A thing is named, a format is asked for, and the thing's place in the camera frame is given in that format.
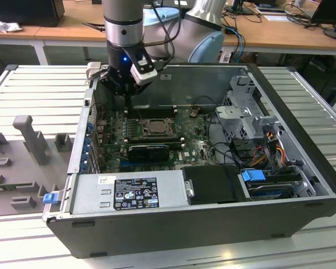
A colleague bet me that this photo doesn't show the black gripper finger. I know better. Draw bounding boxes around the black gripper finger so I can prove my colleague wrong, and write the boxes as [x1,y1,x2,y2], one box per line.
[124,94,133,119]

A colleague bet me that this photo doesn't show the CPU socket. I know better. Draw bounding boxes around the CPU socket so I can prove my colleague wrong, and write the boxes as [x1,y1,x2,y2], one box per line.
[139,117,176,137]

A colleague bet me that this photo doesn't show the grey case latch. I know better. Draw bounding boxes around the grey case latch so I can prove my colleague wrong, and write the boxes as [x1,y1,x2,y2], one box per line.
[86,62,102,82]

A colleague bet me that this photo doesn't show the black graphics card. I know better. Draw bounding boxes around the black graphics card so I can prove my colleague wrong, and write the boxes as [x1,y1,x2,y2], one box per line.
[128,144,171,164]

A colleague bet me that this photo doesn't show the pale blue teach pendant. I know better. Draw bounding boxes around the pale blue teach pendant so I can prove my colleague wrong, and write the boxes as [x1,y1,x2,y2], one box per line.
[142,7,185,29]

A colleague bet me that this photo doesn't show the wooden desk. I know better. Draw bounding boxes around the wooden desk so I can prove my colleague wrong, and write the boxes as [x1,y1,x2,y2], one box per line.
[221,0,336,68]
[0,0,107,67]

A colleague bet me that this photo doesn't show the green motherboard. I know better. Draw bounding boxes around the green motherboard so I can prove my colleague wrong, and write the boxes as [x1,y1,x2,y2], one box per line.
[96,108,222,173]

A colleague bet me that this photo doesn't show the silver power supply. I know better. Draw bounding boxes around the silver power supply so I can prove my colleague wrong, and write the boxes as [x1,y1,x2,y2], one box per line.
[69,169,191,215]

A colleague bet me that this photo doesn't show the black computer monitor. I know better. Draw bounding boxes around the black computer monitor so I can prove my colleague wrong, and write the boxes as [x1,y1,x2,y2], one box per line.
[310,0,336,42]
[0,0,66,28]

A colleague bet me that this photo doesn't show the black plastic shroud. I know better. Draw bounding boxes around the black plastic shroud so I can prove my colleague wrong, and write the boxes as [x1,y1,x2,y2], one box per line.
[181,165,253,205]

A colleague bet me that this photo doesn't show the silver metal drive cage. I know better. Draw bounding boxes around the silver metal drive cage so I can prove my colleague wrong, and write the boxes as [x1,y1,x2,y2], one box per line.
[214,75,286,149]

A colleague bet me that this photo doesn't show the grey parts rack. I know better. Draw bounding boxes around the grey parts rack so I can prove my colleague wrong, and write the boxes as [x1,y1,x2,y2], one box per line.
[0,114,76,219]

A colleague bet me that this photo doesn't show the crumpled white paper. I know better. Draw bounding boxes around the crumpled white paper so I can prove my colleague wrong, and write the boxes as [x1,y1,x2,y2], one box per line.
[0,15,23,34]

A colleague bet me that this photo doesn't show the black grey PC case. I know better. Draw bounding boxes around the black grey PC case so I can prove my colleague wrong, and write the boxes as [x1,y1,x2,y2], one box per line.
[41,63,336,258]

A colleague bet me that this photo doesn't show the hard disk in blue carrier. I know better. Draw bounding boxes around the hard disk in blue carrier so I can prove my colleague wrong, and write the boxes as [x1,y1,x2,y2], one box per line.
[240,169,300,201]

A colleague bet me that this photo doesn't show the green RAM stick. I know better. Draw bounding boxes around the green RAM stick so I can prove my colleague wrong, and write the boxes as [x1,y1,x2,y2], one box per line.
[0,183,19,193]

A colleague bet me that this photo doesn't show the white paper sheets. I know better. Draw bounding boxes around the white paper sheets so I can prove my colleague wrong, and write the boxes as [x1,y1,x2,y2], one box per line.
[253,2,291,22]

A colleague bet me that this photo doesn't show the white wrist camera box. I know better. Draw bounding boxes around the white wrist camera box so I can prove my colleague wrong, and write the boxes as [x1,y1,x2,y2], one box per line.
[130,54,159,86]

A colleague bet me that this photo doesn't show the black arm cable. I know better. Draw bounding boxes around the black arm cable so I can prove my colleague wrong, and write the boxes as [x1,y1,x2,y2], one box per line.
[152,0,183,69]

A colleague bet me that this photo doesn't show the thin black cable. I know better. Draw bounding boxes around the thin black cable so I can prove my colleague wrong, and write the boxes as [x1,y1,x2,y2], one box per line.
[190,96,215,112]

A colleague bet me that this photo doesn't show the thick black cable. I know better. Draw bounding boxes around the thick black cable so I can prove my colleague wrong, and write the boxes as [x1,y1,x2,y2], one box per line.
[206,110,243,169]

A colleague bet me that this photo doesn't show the black plastic bracket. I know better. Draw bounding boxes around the black plastic bracket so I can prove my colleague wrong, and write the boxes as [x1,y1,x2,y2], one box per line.
[230,139,255,166]

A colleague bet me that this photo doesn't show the blue cable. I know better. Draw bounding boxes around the blue cable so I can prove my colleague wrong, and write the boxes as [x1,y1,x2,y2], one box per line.
[223,25,246,66]

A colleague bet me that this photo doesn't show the coloured power wire bundle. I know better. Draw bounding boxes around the coloured power wire bundle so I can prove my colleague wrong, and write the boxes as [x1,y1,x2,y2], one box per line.
[251,131,288,169]

